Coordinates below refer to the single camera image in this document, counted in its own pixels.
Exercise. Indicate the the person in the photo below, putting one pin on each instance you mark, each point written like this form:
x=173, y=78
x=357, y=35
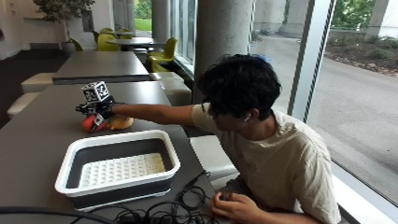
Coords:
x=273, y=146

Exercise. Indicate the white earbud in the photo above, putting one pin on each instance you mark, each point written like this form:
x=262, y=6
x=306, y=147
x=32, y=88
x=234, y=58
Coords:
x=246, y=118

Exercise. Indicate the white grey collapsible basin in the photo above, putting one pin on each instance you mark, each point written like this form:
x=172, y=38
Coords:
x=118, y=168

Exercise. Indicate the long dark table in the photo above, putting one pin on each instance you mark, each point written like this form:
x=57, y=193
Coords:
x=98, y=67

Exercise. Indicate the yellow orange fruit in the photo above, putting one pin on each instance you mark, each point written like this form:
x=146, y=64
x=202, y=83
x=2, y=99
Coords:
x=120, y=122

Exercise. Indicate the potted tree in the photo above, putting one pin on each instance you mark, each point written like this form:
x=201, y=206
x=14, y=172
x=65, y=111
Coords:
x=64, y=12

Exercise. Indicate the concrete pillar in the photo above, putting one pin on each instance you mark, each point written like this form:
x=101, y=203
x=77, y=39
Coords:
x=221, y=37

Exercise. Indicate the white bench seat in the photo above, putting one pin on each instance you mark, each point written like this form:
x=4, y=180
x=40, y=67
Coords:
x=176, y=91
x=37, y=82
x=213, y=157
x=165, y=76
x=22, y=104

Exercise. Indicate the white window frame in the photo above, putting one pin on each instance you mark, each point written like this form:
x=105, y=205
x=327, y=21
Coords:
x=310, y=59

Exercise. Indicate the green chair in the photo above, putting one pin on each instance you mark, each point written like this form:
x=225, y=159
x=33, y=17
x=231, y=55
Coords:
x=162, y=56
x=106, y=42
x=76, y=45

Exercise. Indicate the round grey table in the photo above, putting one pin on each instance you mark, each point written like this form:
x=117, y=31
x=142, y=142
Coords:
x=130, y=41

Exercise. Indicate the white marker cube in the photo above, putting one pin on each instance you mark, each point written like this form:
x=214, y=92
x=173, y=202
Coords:
x=96, y=91

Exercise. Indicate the red apple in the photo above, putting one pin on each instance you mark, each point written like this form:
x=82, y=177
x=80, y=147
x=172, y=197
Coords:
x=86, y=123

